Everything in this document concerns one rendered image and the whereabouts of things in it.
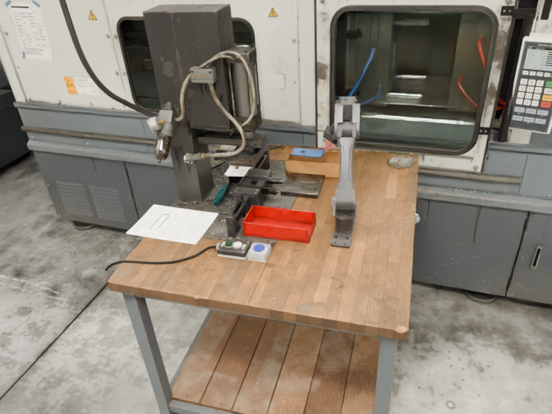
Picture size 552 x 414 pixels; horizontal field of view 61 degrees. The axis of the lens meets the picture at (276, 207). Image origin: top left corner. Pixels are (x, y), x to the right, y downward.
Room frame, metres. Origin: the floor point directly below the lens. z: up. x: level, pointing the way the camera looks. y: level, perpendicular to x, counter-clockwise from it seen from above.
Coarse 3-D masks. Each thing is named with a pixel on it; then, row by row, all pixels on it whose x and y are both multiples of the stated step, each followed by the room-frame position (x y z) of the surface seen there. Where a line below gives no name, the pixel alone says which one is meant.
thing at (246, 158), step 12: (204, 132) 1.74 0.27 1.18; (216, 132) 1.75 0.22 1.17; (228, 132) 1.73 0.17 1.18; (216, 144) 1.67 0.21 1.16; (228, 144) 1.65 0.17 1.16; (240, 144) 1.64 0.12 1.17; (252, 144) 1.62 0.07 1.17; (264, 144) 1.69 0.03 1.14; (240, 156) 1.59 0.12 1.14; (252, 156) 1.58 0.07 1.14
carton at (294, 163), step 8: (304, 152) 1.95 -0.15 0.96; (328, 152) 1.92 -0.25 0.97; (336, 152) 1.91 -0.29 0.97; (288, 160) 1.86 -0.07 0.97; (296, 160) 1.96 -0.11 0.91; (304, 160) 1.95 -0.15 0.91; (312, 160) 1.94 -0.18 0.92; (320, 160) 1.93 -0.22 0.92; (328, 160) 1.92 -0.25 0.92; (336, 160) 1.91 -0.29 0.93; (288, 168) 1.86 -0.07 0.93; (296, 168) 1.85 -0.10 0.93; (304, 168) 1.83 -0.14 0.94; (312, 168) 1.82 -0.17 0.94; (320, 168) 1.81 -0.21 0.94; (328, 168) 1.80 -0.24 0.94; (336, 168) 1.79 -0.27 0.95; (328, 176) 1.80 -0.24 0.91; (336, 176) 1.79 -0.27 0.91
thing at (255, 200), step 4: (264, 184) 1.65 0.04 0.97; (268, 184) 1.69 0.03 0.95; (272, 184) 1.75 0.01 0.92; (260, 192) 1.60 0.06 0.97; (236, 196) 1.59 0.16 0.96; (248, 196) 1.57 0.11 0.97; (252, 196) 1.57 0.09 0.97; (256, 196) 1.56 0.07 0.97; (260, 196) 1.60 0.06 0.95; (236, 200) 1.59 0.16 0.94; (252, 200) 1.57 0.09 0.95; (256, 200) 1.56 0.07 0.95; (260, 200) 1.59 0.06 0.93; (252, 204) 1.57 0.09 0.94; (256, 204) 1.56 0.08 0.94; (260, 204) 1.59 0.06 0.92; (248, 208) 1.57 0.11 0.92
